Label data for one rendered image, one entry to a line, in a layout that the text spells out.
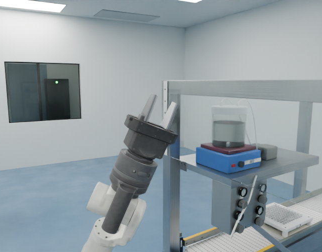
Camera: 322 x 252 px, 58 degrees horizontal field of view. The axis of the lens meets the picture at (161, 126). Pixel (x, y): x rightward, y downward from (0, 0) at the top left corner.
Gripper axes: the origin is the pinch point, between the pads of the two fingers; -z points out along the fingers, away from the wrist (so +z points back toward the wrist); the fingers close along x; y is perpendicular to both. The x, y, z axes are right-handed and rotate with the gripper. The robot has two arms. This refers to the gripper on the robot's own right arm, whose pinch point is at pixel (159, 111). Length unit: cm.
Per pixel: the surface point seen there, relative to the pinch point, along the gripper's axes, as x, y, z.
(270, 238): -88, 26, 35
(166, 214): -52, 55, 48
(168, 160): -42, 56, 23
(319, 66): -321, 243, -130
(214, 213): -57, 31, 32
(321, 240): -142, 36, 35
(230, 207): -56, 24, 25
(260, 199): -71, 26, 19
